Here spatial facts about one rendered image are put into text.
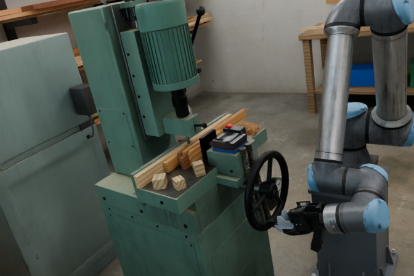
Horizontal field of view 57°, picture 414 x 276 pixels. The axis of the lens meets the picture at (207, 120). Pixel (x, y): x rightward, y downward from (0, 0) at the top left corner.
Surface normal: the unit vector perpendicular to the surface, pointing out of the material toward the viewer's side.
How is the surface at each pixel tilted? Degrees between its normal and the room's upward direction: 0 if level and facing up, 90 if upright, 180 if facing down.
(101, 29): 90
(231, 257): 90
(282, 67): 90
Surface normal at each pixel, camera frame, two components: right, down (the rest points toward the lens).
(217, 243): 0.78, 0.08
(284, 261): -0.18, -0.92
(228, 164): -0.60, 0.38
